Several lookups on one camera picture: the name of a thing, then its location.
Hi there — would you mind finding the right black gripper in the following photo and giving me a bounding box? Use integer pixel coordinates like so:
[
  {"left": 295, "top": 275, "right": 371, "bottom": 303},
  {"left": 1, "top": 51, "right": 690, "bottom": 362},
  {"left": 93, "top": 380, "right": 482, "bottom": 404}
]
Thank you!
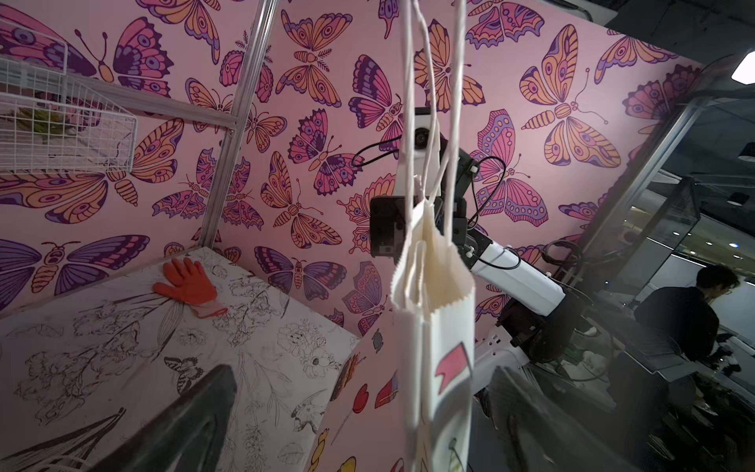
[{"left": 368, "top": 194, "right": 473, "bottom": 267}]

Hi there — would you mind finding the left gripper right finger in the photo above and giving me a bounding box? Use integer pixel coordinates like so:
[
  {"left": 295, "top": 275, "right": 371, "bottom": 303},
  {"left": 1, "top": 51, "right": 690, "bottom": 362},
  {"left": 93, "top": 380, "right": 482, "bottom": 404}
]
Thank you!
[{"left": 489, "top": 368, "right": 636, "bottom": 472}]

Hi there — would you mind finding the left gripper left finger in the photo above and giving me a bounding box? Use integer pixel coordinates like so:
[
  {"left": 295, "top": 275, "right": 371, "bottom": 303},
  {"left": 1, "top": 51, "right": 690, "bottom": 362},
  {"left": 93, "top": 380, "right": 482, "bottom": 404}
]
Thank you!
[{"left": 92, "top": 365, "right": 237, "bottom": 471}]

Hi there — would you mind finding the white paper bag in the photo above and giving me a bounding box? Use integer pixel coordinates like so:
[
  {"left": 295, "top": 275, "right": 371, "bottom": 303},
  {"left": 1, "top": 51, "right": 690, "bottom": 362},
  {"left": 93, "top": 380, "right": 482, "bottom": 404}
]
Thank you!
[{"left": 306, "top": 0, "right": 478, "bottom": 472}]

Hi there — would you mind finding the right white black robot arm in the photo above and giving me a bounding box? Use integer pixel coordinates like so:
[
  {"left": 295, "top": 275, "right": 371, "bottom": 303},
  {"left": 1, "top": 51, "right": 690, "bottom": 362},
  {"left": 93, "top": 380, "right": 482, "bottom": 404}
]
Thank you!
[{"left": 369, "top": 151, "right": 585, "bottom": 393}]

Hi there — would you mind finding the red rubber glove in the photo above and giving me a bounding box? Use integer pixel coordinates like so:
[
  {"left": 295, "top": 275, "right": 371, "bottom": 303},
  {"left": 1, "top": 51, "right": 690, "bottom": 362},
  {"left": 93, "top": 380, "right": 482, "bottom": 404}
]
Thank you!
[{"left": 153, "top": 258, "right": 228, "bottom": 320}]

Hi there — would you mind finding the seated person dark shirt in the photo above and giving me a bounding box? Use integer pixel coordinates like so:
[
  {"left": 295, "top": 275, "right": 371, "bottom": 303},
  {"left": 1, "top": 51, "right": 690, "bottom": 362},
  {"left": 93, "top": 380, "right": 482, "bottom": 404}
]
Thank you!
[{"left": 633, "top": 265, "right": 739, "bottom": 361}]

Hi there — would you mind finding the small plant in basket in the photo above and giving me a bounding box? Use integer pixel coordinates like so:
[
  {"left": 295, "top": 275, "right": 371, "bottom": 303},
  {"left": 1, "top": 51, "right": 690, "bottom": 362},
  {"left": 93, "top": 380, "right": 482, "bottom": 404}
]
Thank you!
[{"left": 14, "top": 107, "right": 69, "bottom": 142}]

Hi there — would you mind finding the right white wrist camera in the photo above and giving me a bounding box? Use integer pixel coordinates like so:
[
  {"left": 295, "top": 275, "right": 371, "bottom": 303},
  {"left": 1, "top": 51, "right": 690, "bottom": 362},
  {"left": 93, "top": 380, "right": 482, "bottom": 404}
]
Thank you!
[{"left": 412, "top": 107, "right": 447, "bottom": 199}]

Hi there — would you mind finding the white wire wall basket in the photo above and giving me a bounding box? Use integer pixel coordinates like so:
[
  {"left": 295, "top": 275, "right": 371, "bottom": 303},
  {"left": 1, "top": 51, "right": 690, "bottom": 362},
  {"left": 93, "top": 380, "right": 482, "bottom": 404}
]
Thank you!
[{"left": 1, "top": 18, "right": 138, "bottom": 174}]

